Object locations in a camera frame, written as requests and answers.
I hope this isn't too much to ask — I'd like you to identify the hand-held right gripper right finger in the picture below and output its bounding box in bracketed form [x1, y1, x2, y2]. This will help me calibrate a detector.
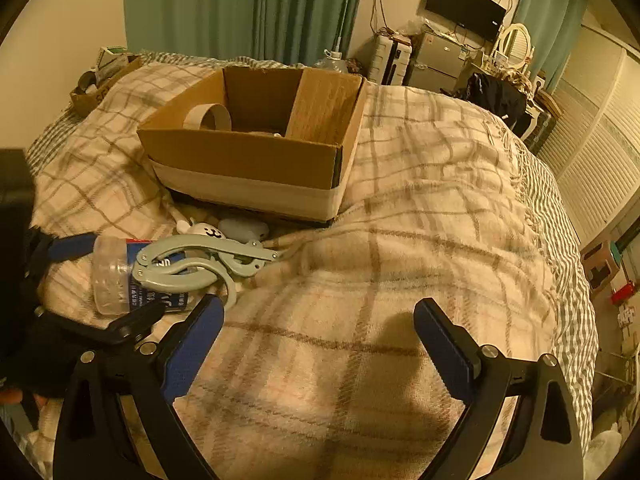
[414, 297, 585, 480]

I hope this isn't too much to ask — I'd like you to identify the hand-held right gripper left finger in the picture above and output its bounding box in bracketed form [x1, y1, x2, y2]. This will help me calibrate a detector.
[52, 296, 226, 480]

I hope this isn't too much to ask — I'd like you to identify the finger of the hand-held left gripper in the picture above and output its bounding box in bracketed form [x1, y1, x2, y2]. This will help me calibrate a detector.
[35, 300, 167, 347]
[31, 232, 101, 267]

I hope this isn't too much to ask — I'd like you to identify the clear plastic bottle blue label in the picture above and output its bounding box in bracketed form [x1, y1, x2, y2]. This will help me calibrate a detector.
[92, 236, 222, 317]

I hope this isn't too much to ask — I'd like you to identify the large cardboard box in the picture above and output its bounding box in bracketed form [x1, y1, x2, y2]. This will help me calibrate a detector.
[136, 65, 369, 222]

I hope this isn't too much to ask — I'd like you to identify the person's left hand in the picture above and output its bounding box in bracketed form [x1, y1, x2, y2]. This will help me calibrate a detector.
[0, 317, 85, 407]

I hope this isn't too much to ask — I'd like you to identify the small white face toy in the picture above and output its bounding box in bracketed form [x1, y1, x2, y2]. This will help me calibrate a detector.
[172, 217, 227, 242]

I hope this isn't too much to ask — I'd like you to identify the plaid blanket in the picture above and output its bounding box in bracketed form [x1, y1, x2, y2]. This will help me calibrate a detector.
[29, 52, 562, 480]

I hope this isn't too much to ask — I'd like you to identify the striped bed sheet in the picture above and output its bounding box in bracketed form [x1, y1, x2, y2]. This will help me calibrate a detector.
[517, 132, 599, 438]

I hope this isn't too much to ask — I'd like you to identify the small cardboard box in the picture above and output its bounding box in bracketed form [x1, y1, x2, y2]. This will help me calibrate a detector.
[69, 55, 144, 116]

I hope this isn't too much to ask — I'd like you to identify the printed cardboard box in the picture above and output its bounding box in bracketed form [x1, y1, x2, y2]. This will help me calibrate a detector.
[580, 240, 621, 294]

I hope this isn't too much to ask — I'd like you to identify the cardboard tape roll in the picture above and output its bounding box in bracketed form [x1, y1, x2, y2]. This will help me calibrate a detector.
[182, 102, 234, 132]

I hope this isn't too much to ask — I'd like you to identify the red box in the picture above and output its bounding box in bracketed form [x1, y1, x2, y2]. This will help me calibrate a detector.
[610, 282, 639, 306]

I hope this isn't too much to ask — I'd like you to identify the white and green carton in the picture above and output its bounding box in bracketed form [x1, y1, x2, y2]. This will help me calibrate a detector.
[97, 46, 131, 74]

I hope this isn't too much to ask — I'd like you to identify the dark clothes pile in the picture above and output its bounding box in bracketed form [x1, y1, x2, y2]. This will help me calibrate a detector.
[459, 72, 529, 134]

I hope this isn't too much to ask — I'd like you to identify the white louvered wardrobe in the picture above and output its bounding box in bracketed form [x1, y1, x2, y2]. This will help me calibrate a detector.
[525, 25, 640, 247]

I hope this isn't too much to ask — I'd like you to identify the wide green curtain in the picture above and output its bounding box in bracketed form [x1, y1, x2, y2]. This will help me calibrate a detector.
[123, 0, 369, 69]

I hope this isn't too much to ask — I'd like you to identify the grey mini fridge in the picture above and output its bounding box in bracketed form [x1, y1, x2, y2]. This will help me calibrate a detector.
[403, 30, 477, 94]

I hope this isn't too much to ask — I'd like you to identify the white suitcase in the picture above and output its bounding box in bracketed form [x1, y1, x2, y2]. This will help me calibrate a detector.
[367, 35, 414, 86]

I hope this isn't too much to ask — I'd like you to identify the clear water jug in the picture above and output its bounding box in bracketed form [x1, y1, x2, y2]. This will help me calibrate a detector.
[314, 49, 351, 75]

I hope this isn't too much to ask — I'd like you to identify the white oval mirror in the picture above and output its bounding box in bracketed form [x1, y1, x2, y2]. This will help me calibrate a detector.
[497, 22, 534, 74]

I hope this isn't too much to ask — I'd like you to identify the narrow green curtain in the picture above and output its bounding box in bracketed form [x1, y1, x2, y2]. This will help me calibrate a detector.
[512, 0, 589, 94]

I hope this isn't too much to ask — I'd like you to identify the black wall television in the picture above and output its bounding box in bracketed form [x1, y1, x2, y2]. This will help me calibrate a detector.
[424, 0, 507, 41]

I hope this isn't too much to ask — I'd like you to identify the hanging wall cable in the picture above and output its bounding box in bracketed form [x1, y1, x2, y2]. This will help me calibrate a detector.
[370, 0, 392, 37]

